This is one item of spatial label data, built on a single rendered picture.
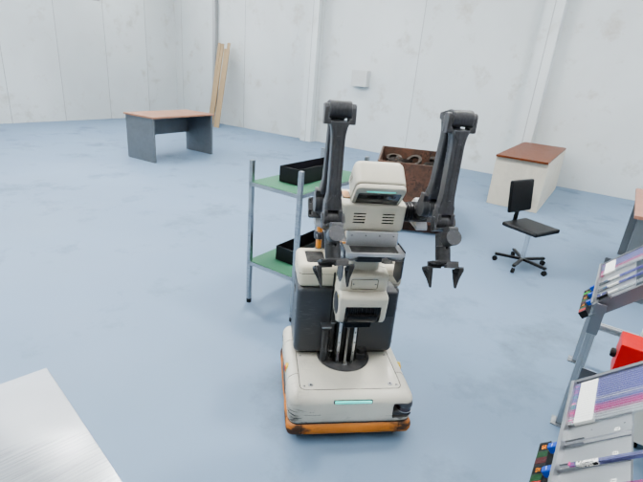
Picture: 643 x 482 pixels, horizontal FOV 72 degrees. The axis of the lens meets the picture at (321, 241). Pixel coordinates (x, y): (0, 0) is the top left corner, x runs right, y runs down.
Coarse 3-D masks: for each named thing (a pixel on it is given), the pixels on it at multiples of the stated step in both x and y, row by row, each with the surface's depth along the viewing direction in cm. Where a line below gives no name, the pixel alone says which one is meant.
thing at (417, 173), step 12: (384, 156) 606; (396, 156) 544; (408, 156) 600; (420, 156) 579; (432, 156) 594; (408, 168) 497; (420, 168) 495; (408, 180) 502; (420, 180) 499; (408, 192) 507; (420, 192) 504; (408, 228) 533
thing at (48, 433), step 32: (0, 384) 128; (32, 384) 129; (0, 416) 118; (32, 416) 119; (64, 416) 119; (0, 448) 109; (32, 448) 109; (64, 448) 110; (96, 448) 111; (0, 480) 101; (32, 480) 101; (64, 480) 102; (96, 480) 103
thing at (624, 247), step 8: (640, 192) 471; (640, 200) 437; (632, 208) 495; (640, 208) 404; (632, 216) 496; (640, 216) 378; (632, 224) 498; (640, 224) 381; (624, 232) 506; (632, 232) 388; (640, 232) 383; (624, 240) 507; (632, 240) 388; (640, 240) 384; (624, 248) 509; (632, 248) 389; (640, 264) 389
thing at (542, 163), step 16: (528, 144) 791; (544, 144) 810; (496, 160) 663; (512, 160) 650; (528, 160) 633; (544, 160) 641; (560, 160) 751; (496, 176) 669; (512, 176) 656; (528, 176) 644; (544, 176) 632; (496, 192) 675; (544, 192) 682
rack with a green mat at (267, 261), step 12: (252, 168) 305; (252, 180) 308; (264, 180) 315; (276, 180) 318; (300, 180) 284; (348, 180) 336; (252, 192) 311; (276, 192) 298; (288, 192) 292; (300, 192) 287; (312, 192) 298; (252, 204) 315; (300, 204) 290; (252, 216) 318; (300, 216) 294; (252, 228) 322; (252, 240) 326; (252, 252) 329; (252, 264) 329; (264, 264) 327; (276, 264) 328; (288, 264) 330; (288, 276) 312
